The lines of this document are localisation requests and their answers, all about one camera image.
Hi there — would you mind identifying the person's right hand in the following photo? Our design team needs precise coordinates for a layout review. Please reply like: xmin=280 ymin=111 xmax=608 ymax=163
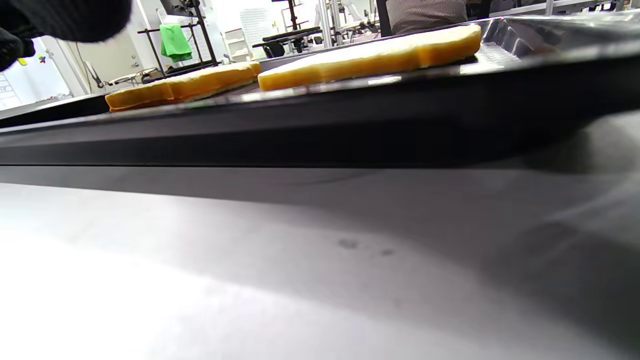
xmin=0 ymin=0 xmax=133 ymax=72

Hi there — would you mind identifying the toast slice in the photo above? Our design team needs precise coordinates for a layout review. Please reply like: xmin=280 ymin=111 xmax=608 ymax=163
xmin=257 ymin=24 xmax=482 ymax=92
xmin=105 ymin=61 xmax=262 ymax=112

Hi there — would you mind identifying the black food tray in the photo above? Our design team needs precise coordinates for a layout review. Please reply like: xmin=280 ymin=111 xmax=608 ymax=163
xmin=0 ymin=10 xmax=640 ymax=168

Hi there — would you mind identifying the green cloth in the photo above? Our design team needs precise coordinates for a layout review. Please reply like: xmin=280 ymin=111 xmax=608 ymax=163
xmin=160 ymin=24 xmax=193 ymax=63

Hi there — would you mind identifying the black metal rack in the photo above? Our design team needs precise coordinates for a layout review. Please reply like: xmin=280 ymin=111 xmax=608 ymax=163
xmin=137 ymin=0 xmax=221 ymax=81

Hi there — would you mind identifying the black mesh office chair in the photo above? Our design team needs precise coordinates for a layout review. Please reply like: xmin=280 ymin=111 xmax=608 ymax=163
xmin=375 ymin=0 xmax=493 ymax=38

